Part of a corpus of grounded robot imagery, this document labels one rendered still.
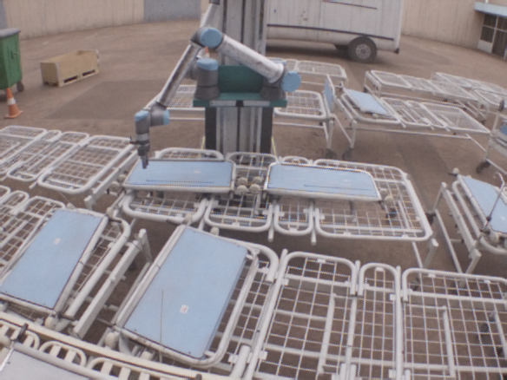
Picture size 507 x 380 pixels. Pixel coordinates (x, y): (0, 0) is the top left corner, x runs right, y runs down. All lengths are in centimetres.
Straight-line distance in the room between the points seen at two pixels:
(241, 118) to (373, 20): 726
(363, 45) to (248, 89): 717
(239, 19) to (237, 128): 89
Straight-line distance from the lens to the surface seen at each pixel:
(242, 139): 283
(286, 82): 224
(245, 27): 258
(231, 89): 260
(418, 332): 230
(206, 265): 165
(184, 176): 230
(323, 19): 923
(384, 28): 972
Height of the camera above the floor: 174
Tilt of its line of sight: 31 degrees down
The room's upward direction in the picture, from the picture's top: 4 degrees clockwise
